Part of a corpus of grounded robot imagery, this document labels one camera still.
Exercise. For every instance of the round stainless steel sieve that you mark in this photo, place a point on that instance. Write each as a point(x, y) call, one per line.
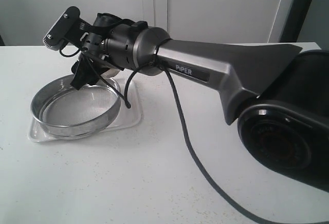
point(62, 112)

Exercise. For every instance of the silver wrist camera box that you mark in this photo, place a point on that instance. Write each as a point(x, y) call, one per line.
point(55, 38)

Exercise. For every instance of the stainless steel cup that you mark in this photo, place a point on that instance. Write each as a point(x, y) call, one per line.
point(106, 72)

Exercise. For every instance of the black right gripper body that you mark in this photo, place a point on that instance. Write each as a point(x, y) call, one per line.
point(85, 36)

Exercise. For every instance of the white cabinet doors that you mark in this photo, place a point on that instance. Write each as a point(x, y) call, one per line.
point(25, 22)

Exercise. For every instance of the white plastic tray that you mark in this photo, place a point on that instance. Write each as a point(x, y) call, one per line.
point(125, 118)

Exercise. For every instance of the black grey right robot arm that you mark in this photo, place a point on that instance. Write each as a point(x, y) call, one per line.
point(277, 94)

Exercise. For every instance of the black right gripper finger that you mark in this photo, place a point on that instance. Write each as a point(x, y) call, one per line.
point(83, 73)

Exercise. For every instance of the dark vertical post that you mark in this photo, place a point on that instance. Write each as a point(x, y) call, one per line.
point(295, 20)

